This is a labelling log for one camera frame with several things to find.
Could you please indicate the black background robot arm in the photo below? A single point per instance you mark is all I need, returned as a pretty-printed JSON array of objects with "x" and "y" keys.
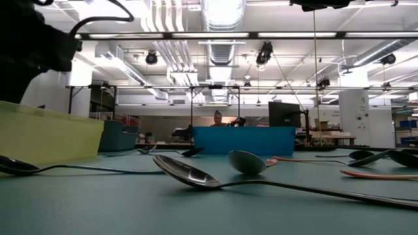
[
  {"x": 237, "y": 121},
  {"x": 183, "y": 133}
]

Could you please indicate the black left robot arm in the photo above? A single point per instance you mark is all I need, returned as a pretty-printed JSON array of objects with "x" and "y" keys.
[{"x": 32, "y": 39}]

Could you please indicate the yellow-green plastic bin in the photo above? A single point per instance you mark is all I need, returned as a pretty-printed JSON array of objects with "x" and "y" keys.
[{"x": 49, "y": 137}]

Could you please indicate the black overhead light bar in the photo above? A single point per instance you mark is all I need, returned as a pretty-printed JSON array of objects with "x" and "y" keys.
[{"x": 253, "y": 34}]

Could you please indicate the black ceiling spotlight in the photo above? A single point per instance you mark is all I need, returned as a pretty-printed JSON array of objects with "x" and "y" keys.
[
  {"x": 388, "y": 58},
  {"x": 264, "y": 52},
  {"x": 323, "y": 81},
  {"x": 151, "y": 58}
]

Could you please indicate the dark teal plastic bin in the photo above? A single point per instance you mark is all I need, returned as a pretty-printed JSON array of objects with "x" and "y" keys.
[{"x": 116, "y": 137}]

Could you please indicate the black computer monitor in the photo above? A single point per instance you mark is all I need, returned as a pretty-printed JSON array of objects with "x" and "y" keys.
[{"x": 284, "y": 114}]

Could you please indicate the brown cardboard box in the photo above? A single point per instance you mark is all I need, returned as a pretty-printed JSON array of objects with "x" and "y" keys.
[{"x": 321, "y": 124}]

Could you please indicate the red storage crates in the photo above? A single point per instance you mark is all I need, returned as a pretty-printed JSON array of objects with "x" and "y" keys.
[{"x": 130, "y": 121}]

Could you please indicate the wooden background workbench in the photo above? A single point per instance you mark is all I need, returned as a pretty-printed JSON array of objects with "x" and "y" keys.
[{"x": 339, "y": 138}]

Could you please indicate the teal table mat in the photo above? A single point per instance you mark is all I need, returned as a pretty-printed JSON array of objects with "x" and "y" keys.
[{"x": 98, "y": 209}]

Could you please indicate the shelf with blue bins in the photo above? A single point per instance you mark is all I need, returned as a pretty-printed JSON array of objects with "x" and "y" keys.
[{"x": 408, "y": 124}]

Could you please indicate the person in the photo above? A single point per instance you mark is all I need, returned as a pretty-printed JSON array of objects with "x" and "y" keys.
[{"x": 218, "y": 122}]

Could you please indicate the blue plastic bin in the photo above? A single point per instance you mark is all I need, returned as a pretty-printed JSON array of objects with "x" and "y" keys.
[{"x": 245, "y": 140}]

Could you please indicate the black background frame rack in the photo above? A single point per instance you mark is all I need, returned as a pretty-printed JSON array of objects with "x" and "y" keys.
[{"x": 70, "y": 101}]

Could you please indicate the smooth silver ventilation duct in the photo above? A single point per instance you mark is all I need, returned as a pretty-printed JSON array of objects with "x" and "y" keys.
[{"x": 401, "y": 45}]

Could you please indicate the corrugated silver ventilation duct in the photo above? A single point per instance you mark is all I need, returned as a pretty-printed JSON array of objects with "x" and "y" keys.
[{"x": 222, "y": 52}]

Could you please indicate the black aluminium table frame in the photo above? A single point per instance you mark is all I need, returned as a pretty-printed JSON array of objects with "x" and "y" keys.
[{"x": 163, "y": 146}]

